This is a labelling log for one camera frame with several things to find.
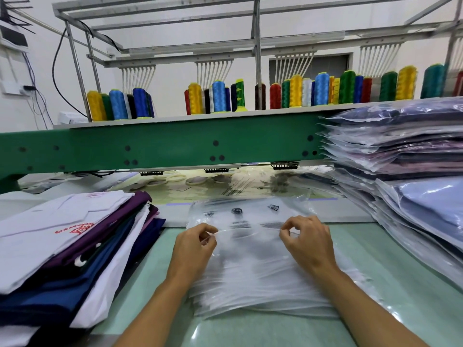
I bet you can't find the person's right hand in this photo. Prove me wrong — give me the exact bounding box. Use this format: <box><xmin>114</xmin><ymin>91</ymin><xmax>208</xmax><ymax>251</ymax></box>
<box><xmin>279</xmin><ymin>215</ymin><xmax>341</xmax><ymax>278</ymax></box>

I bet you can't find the person's left hand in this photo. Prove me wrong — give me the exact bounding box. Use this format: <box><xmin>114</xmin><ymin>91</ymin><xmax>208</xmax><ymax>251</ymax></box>
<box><xmin>166</xmin><ymin>222</ymin><xmax>219</xmax><ymax>288</ymax></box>

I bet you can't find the stack of plastic bags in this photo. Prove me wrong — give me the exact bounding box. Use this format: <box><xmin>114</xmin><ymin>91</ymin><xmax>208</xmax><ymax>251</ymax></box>
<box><xmin>184</xmin><ymin>197</ymin><xmax>395</xmax><ymax>320</ymax></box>

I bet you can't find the single clear plastic bag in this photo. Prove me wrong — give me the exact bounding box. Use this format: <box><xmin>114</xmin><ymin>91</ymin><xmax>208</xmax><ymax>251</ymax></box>
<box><xmin>375</xmin><ymin>173</ymin><xmax>463</xmax><ymax>254</ymax></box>

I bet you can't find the stack of bagged garments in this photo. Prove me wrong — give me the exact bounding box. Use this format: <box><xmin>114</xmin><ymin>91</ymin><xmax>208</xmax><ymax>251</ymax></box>
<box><xmin>318</xmin><ymin>97</ymin><xmax>463</xmax><ymax>290</ymax></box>

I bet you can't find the white garment red logo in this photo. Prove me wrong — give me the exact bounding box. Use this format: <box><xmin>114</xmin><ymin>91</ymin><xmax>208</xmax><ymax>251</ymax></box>
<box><xmin>0</xmin><ymin>189</ymin><xmax>135</xmax><ymax>295</ymax></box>

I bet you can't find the person's right forearm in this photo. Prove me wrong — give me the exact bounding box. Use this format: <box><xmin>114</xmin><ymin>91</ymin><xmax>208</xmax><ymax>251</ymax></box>
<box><xmin>313</xmin><ymin>264</ymin><xmax>429</xmax><ymax>347</ymax></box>

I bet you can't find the person's left forearm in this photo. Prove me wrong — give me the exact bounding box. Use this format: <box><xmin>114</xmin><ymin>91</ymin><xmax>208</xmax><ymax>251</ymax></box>
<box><xmin>114</xmin><ymin>274</ymin><xmax>196</xmax><ymax>347</ymax></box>

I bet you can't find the green machine beam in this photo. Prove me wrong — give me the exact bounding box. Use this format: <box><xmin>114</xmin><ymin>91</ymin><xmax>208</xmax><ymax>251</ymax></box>
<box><xmin>0</xmin><ymin>108</ymin><xmax>341</xmax><ymax>194</ymax></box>

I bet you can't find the row of coloured thread spools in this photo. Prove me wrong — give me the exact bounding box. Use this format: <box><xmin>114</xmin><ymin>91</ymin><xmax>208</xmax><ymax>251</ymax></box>
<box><xmin>85</xmin><ymin>63</ymin><xmax>463</xmax><ymax>122</ymax></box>

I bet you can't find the white box device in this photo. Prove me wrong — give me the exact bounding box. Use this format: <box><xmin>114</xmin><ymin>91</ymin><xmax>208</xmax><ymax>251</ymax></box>
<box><xmin>58</xmin><ymin>110</ymin><xmax>89</xmax><ymax>126</ymax></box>

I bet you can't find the grey metal thread rack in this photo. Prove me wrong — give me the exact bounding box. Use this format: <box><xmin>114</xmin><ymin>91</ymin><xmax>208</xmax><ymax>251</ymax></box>
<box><xmin>52</xmin><ymin>0</ymin><xmax>463</xmax><ymax>120</ymax></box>

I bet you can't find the black hanging cable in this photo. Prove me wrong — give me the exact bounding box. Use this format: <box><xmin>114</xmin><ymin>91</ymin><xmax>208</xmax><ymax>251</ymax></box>
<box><xmin>52</xmin><ymin>28</ymin><xmax>89</xmax><ymax>119</ymax></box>

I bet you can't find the white wall socket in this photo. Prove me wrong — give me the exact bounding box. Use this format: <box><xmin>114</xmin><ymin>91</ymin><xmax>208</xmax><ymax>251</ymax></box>
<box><xmin>2</xmin><ymin>81</ymin><xmax>37</xmax><ymax>96</ymax></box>

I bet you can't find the wall router with antennas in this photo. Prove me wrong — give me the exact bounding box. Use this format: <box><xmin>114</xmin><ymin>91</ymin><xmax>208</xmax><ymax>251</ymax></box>
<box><xmin>0</xmin><ymin>0</ymin><xmax>33</xmax><ymax>53</ymax></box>

